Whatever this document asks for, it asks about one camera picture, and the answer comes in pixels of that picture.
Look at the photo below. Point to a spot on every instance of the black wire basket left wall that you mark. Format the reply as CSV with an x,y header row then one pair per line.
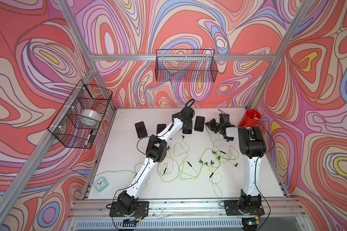
x,y
67,128

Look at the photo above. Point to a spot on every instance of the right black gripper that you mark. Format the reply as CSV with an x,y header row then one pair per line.
x,y
209,124

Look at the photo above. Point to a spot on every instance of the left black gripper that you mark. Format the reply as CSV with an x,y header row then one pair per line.
x,y
190,124

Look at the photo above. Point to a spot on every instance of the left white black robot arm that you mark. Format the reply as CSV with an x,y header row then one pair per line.
x,y
156,152

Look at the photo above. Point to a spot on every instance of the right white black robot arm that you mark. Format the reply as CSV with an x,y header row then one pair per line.
x,y
253,147

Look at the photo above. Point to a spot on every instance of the black wire basket back wall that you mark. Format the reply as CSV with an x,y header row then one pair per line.
x,y
186,65

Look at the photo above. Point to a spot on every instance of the black wire basket wall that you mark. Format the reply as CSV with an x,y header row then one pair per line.
x,y
67,128
186,65

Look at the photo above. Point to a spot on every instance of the red plastic cup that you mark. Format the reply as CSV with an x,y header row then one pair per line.
x,y
250,118

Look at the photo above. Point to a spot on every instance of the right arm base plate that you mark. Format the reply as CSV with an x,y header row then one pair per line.
x,y
237,208

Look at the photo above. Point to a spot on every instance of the white tape roll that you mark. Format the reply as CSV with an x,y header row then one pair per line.
x,y
90,117

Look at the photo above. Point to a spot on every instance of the teal alarm clock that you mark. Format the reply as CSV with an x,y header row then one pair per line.
x,y
100,184

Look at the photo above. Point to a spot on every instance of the black smartphone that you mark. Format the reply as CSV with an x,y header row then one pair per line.
x,y
187,131
199,123
141,129
160,128

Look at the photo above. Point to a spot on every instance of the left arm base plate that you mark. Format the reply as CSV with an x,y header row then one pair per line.
x,y
137,209

